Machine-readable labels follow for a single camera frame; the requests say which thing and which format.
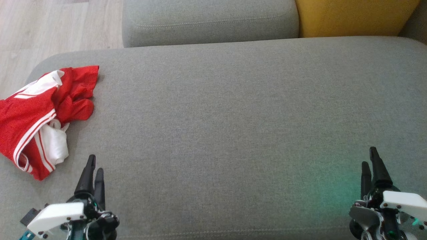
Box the red shorts with white trim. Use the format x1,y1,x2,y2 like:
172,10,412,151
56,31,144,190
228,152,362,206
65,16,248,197
52,66,100,122

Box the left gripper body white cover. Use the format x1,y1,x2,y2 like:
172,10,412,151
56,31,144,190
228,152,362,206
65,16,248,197
27,194,120,240

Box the grey fabric sofa seat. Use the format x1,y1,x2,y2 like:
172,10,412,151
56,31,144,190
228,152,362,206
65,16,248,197
0,36,427,240

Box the grey sofa back cushion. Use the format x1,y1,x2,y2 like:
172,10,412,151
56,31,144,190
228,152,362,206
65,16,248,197
122,0,300,48

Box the red jersey with white stripes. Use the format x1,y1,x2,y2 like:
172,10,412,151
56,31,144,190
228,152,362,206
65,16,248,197
0,70,70,181

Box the large yellow sofa cushion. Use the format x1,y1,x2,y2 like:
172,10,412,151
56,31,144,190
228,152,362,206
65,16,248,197
295,0,421,38

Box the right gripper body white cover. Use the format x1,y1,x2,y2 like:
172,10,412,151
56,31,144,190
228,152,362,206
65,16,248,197
349,186,427,240

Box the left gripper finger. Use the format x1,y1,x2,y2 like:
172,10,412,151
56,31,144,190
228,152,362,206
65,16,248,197
74,154,96,197
94,168,106,210

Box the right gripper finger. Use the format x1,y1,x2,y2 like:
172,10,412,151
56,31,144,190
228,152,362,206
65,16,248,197
369,147,393,190
361,162,372,200

